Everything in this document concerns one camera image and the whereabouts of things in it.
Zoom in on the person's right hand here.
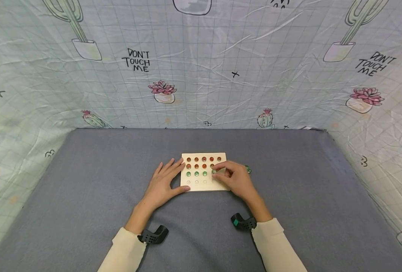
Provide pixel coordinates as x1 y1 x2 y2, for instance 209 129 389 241
211 161 258 206

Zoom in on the black wrist band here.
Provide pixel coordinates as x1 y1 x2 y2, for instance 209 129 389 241
137 225 169 245
230 213 258 232

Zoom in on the group of orange marbles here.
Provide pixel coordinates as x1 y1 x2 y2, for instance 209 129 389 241
186 156 222 169

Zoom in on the person's left hand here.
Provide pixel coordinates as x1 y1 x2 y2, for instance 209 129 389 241
135 158 191 214

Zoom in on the person's left forearm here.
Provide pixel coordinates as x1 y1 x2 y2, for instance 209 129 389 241
97 202 157 272

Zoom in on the wooden peg board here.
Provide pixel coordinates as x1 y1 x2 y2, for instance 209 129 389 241
180 153 231 192

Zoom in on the person's right forearm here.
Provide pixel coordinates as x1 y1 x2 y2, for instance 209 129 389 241
244 196 308 272

